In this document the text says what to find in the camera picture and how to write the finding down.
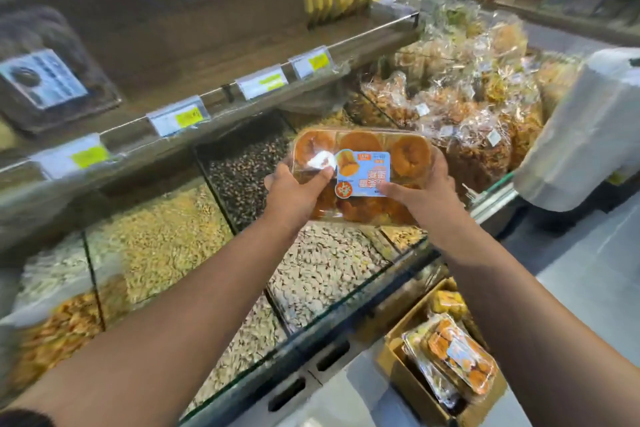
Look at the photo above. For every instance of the person's right hand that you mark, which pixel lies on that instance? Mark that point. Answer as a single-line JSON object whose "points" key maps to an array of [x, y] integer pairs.
{"points": [[432, 206]]}

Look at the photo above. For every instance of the person's left hand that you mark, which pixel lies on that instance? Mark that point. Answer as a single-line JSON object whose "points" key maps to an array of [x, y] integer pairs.
{"points": [[290, 199]]}

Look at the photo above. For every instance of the person's right thumb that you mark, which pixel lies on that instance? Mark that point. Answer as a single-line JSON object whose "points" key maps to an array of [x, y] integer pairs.
{"points": [[397, 195]]}

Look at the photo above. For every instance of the person's left thumb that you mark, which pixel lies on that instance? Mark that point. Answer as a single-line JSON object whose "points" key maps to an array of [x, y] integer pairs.
{"points": [[316, 179]]}

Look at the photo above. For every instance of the clear box of dried persimmons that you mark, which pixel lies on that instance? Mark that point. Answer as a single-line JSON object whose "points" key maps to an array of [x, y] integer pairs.
{"points": [[365, 146]]}

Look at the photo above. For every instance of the person's left forearm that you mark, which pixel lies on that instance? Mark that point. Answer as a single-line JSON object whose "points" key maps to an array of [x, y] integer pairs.
{"points": [[165, 336]]}

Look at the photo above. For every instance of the person's right forearm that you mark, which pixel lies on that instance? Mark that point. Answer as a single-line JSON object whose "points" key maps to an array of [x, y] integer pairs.
{"points": [[540, 336]]}

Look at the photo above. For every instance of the bin of dark sunflower seeds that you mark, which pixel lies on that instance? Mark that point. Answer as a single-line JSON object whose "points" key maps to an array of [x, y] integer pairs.
{"points": [[240, 171]]}

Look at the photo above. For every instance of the bin of white pumpkin seeds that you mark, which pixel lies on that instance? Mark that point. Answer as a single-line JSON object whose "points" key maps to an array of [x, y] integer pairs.
{"points": [[325, 271]]}

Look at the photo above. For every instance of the white and yellow price tag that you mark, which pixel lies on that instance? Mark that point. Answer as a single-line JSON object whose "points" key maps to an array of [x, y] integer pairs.
{"points": [[311, 63], [261, 83], [70, 156], [177, 116]]}

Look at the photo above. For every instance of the yellow snack packet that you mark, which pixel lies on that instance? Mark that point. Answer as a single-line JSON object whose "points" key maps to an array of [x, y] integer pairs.
{"points": [[447, 302]]}

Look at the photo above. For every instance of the pile of clear snack bags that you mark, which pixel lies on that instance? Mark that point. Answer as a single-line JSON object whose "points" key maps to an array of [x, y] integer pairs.
{"points": [[480, 106]]}

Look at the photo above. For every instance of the glass display counter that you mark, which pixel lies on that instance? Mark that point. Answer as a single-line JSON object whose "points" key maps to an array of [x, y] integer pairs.
{"points": [[350, 306]]}

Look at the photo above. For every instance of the bin of yellow peanuts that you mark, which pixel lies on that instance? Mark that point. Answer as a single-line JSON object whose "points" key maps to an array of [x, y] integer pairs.
{"points": [[160, 241]]}

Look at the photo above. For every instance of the persimmon box with blue label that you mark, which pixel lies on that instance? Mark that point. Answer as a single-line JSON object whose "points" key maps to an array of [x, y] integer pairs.
{"points": [[460, 351]]}

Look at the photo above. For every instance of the clear plastic food box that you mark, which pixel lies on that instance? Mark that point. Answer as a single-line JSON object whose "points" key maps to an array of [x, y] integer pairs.
{"points": [[425, 366]]}

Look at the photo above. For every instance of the wooden store shelf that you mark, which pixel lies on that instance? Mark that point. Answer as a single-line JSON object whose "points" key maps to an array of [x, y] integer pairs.
{"points": [[200, 46]]}

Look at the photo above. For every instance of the brown cardboard box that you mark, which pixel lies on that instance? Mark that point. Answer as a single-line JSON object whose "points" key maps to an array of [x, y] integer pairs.
{"points": [[400, 371]]}

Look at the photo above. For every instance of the bin of beige nuts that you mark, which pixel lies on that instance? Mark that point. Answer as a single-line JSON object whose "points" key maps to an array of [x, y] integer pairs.
{"points": [[245, 346]]}

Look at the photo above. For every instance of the white plastic bag roll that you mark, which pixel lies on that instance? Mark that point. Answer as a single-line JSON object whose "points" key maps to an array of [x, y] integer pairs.
{"points": [[580, 131]]}

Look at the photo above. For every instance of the bin of pale seeds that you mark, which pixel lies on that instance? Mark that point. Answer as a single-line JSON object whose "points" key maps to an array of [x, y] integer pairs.
{"points": [[55, 266]]}

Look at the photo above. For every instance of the dark packet with white label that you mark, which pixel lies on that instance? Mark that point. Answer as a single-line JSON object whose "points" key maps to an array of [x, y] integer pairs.
{"points": [[45, 76]]}

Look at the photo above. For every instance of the bin of orange snacks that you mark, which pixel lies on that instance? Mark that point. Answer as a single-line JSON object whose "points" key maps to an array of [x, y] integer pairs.
{"points": [[55, 336]]}

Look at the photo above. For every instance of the black sleeve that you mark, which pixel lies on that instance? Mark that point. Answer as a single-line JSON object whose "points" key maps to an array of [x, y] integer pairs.
{"points": [[22, 419]]}

